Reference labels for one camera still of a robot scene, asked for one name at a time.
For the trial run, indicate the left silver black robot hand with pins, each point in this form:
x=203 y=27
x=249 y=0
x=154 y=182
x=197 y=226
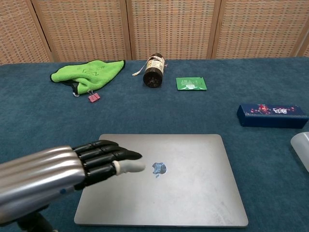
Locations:
x=48 y=169

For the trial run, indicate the silver laptop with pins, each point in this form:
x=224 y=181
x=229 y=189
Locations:
x=181 y=193

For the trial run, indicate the translucent plastic wash bottle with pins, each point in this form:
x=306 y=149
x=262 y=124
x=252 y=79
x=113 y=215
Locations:
x=301 y=147

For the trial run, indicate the pink binder clip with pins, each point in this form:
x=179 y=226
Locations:
x=91 y=98
x=97 y=97

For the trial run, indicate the green microfiber cloth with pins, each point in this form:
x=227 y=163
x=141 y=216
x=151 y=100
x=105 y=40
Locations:
x=91 y=72

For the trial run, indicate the white tag strip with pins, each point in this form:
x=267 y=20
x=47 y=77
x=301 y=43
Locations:
x=138 y=71

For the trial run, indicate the brown glass bottle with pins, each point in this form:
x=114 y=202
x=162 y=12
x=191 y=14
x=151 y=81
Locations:
x=154 y=72

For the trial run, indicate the teal table cover mat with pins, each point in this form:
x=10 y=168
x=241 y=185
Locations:
x=193 y=108

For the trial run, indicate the green sachet packet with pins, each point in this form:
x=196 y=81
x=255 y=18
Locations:
x=190 y=84

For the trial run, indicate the woven rattan folding screen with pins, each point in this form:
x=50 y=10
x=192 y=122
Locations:
x=169 y=24

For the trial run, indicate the dark blue floral box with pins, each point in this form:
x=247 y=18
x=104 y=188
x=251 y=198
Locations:
x=270 y=116

